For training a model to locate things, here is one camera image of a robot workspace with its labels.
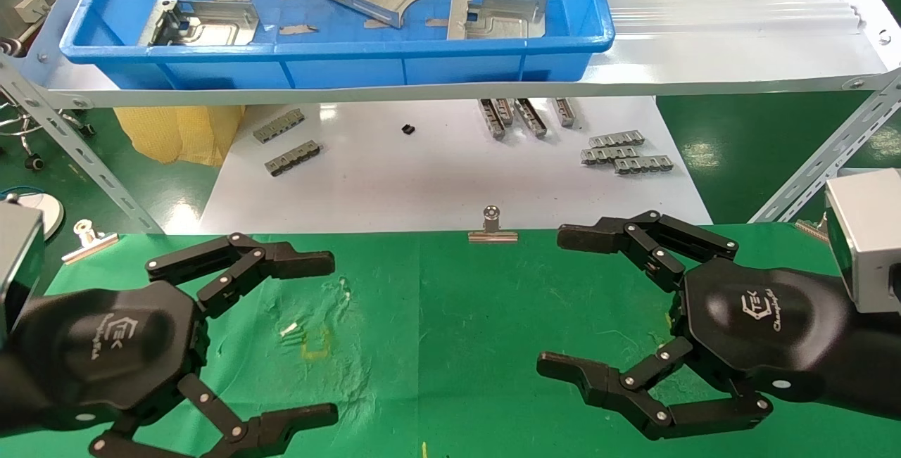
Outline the blue plastic tray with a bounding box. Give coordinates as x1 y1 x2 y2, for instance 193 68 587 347
60 0 615 91

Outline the white shelf board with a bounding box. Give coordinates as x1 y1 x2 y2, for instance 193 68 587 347
42 0 891 109

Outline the grey connector strips group right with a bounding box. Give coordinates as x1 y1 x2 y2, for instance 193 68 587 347
614 155 675 175

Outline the chrome stool base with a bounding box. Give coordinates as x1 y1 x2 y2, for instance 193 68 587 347
0 87 97 171

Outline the white round stand base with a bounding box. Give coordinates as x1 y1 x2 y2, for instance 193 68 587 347
14 192 65 241

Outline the yellow mesh bag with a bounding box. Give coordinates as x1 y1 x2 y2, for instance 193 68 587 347
113 105 246 167

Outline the small grey box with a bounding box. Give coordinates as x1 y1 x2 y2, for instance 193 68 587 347
14 0 51 23

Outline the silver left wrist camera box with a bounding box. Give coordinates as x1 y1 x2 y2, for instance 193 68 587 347
0 201 46 348

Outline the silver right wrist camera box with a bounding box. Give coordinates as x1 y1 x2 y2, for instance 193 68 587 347
824 168 901 315

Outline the flat sheet metal part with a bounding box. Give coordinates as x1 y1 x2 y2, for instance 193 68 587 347
137 0 261 47
447 0 548 42

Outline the slotted steel angle strut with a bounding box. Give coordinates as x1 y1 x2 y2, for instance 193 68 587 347
0 56 167 235
748 68 901 225

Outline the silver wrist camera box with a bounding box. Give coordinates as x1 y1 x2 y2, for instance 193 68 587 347
0 201 46 348
824 168 901 315

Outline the green cloth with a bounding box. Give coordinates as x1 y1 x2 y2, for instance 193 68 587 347
0 222 901 458

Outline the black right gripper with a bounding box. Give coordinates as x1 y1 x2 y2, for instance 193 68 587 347
537 210 856 441

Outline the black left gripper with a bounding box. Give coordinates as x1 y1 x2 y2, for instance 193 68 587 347
14 233 339 458

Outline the grey connector strips group upper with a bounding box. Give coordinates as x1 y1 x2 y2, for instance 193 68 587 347
514 98 548 139

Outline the grey connector strips group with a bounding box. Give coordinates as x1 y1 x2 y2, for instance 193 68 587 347
614 155 675 175
514 98 548 139

